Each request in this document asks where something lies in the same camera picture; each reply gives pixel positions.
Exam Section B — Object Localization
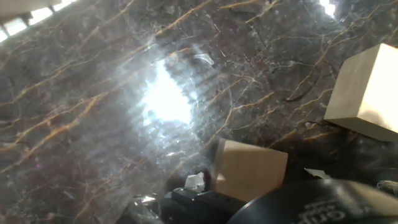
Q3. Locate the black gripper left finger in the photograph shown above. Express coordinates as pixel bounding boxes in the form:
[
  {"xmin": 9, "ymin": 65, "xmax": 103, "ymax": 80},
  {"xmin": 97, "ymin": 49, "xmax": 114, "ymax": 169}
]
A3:
[{"xmin": 159, "ymin": 171, "xmax": 247, "ymax": 224}]

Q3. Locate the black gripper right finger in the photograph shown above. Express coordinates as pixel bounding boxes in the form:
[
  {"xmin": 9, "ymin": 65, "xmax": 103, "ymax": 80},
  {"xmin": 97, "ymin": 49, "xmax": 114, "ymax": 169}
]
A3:
[{"xmin": 303, "ymin": 167, "xmax": 333, "ymax": 180}]

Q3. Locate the small wooden block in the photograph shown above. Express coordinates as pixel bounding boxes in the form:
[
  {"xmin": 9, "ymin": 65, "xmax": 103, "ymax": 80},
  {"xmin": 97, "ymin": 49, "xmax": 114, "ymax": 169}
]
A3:
[{"xmin": 210, "ymin": 138, "xmax": 289, "ymax": 203}]

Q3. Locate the medium wooden block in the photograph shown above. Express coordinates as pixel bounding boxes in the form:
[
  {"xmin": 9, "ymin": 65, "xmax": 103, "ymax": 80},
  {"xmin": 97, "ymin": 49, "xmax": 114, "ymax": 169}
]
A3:
[{"xmin": 323, "ymin": 42, "xmax": 398, "ymax": 143}]

